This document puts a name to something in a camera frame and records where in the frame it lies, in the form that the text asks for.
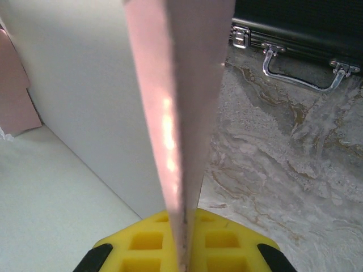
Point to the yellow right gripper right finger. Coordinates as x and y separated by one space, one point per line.
227 243

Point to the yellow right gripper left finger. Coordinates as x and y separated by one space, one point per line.
141 243

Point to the black case with metal latches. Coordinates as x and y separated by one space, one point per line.
297 22

